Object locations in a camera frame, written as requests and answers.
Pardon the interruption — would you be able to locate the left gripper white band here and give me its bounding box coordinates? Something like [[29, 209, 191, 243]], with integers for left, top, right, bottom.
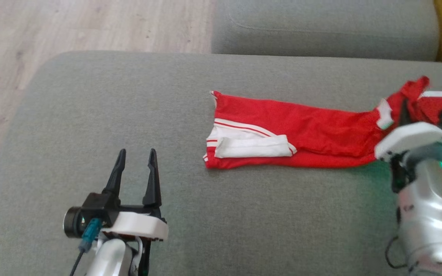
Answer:
[[102, 148, 169, 242]]

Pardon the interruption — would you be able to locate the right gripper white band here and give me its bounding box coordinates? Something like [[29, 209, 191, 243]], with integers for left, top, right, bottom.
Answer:
[[374, 99, 442, 162]]

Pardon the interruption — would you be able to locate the red shorts white stripe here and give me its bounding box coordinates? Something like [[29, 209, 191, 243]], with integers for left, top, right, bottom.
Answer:
[[417, 90, 442, 151]]

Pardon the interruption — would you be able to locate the red white basketball jersey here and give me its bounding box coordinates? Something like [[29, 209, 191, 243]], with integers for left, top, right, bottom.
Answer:
[[203, 76, 431, 170]]

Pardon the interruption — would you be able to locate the grey sofa seat cushion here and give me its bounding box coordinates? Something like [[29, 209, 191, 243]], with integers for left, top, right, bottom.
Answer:
[[0, 51, 442, 276]]

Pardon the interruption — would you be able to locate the grey sofa back cushion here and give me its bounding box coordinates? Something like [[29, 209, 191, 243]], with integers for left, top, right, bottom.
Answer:
[[211, 0, 440, 62]]

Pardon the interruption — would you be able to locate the left arm black cable blue plug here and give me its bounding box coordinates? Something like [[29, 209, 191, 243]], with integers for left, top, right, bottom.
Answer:
[[69, 217, 103, 276]]

